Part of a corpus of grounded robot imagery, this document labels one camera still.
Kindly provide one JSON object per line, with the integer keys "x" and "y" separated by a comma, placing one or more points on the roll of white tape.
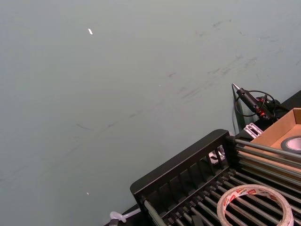
{"x": 235, "y": 191}

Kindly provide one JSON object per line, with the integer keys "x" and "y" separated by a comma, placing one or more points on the roll of silver tape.
{"x": 285, "y": 143}

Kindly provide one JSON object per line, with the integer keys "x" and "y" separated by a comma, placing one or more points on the black rack with steel bars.
{"x": 178, "y": 160}

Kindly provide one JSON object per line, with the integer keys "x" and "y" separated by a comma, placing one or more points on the clear plastic case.
{"x": 217, "y": 155}

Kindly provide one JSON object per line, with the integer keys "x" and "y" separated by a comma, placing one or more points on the white slotted plastic plate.
{"x": 255, "y": 129}

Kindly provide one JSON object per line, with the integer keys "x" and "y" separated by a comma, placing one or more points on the shallow brown cardboard tray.
{"x": 275, "y": 131}

